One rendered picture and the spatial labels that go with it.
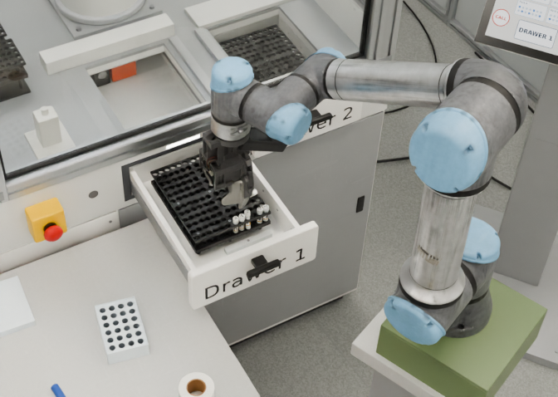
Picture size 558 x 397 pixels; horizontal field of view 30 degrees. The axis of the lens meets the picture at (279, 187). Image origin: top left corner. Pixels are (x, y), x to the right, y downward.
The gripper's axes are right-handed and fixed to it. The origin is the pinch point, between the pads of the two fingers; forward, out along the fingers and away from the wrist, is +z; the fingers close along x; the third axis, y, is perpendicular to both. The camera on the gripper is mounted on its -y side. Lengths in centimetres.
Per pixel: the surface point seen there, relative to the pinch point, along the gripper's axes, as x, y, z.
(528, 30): -13, -84, -3
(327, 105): -21.2, -34.2, 7.2
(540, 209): -5, -99, 61
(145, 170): -24.3, 10.3, 10.8
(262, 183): -7.3, -9.7, 8.4
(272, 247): 10.8, -2.1, 5.9
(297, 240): 10.8, -7.9, 6.8
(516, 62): -83, -159, 90
